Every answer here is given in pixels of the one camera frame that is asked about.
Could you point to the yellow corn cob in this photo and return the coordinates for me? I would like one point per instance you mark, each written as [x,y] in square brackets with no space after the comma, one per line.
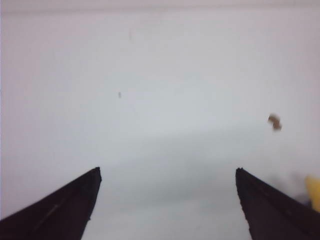
[313,189]

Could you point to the small brown table mark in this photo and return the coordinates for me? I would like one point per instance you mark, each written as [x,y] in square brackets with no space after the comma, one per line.
[275,122]

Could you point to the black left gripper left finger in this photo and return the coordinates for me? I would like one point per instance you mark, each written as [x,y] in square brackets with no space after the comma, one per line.
[61,215]

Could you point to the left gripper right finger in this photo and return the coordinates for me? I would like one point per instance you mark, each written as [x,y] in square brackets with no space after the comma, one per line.
[273,215]

